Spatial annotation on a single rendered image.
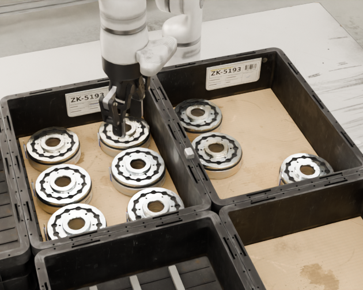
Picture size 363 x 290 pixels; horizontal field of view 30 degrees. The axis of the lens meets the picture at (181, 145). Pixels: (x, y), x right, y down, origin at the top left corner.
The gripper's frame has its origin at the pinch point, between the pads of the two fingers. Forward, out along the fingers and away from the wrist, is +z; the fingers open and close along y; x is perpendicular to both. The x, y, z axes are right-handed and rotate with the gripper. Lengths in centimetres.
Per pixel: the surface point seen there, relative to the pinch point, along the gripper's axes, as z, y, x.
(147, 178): 14.3, -1.4, 2.7
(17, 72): 30, -34, -53
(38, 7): 88, -140, -129
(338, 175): 7.2, -10.8, 35.3
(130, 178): 14.2, 0.1, 0.0
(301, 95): 9.6, -32.2, 21.9
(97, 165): 17.1, -2.5, -8.9
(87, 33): 100, -148, -108
